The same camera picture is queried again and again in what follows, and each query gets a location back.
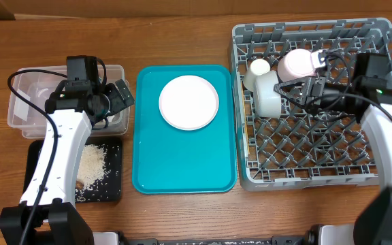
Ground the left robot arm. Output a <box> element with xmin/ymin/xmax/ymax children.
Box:
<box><xmin>0</xmin><ymin>55</ymin><xmax>135</xmax><ymax>244</ymax></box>

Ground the white rice pile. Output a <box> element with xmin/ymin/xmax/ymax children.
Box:
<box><xmin>75</xmin><ymin>144</ymin><xmax>122</xmax><ymax>202</ymax></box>

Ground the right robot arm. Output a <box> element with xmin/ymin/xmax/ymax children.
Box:
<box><xmin>274</xmin><ymin>49</ymin><xmax>392</xmax><ymax>244</ymax></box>

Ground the grey dishwasher rack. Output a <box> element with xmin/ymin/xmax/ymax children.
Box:
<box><xmin>230</xmin><ymin>18</ymin><xmax>392</xmax><ymax>191</ymax></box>

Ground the black tray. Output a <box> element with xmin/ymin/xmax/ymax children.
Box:
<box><xmin>22</xmin><ymin>136</ymin><xmax>124</xmax><ymax>203</ymax></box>

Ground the white paper cup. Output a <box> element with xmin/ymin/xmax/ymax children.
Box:
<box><xmin>243</xmin><ymin>59</ymin><xmax>271</xmax><ymax>92</ymax></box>

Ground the pink plate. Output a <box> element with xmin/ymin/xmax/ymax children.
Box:
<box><xmin>159</xmin><ymin>75</ymin><xmax>220</xmax><ymax>131</ymax></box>

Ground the grey small bowl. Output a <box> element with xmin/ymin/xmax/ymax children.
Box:
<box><xmin>254</xmin><ymin>71</ymin><xmax>282</xmax><ymax>118</ymax></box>

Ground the clear plastic bin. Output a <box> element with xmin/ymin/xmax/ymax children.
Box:
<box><xmin>7</xmin><ymin>65</ymin><xmax>130</xmax><ymax>139</ymax></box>

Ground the teal serving tray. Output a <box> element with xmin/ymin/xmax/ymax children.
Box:
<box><xmin>132</xmin><ymin>65</ymin><xmax>237</xmax><ymax>194</ymax></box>

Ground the brown food piece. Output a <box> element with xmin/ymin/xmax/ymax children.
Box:
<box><xmin>76</xmin><ymin>181</ymin><xmax>84</xmax><ymax>190</ymax></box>

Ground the pink bowl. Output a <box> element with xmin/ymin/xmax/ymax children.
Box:
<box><xmin>277</xmin><ymin>48</ymin><xmax>316</xmax><ymax>82</ymax></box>

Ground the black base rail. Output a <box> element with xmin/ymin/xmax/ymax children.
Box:
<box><xmin>93</xmin><ymin>224</ymin><xmax>357</xmax><ymax>245</ymax></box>

